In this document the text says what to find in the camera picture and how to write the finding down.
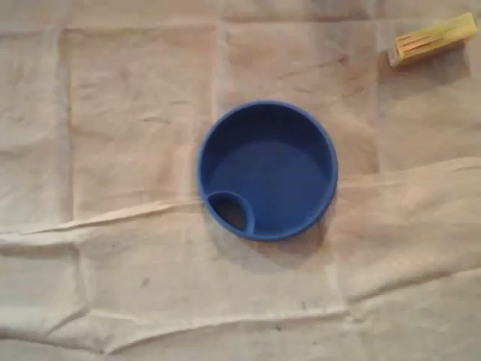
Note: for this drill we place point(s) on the yellow cardboard medicine box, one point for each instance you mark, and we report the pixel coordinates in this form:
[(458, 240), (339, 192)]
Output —
[(428, 41)]

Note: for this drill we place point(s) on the blue round plastic bowl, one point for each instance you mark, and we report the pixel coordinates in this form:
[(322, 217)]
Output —
[(270, 169)]

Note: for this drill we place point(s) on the white creased cloth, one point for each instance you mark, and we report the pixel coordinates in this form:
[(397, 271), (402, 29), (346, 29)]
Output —
[(112, 150)]

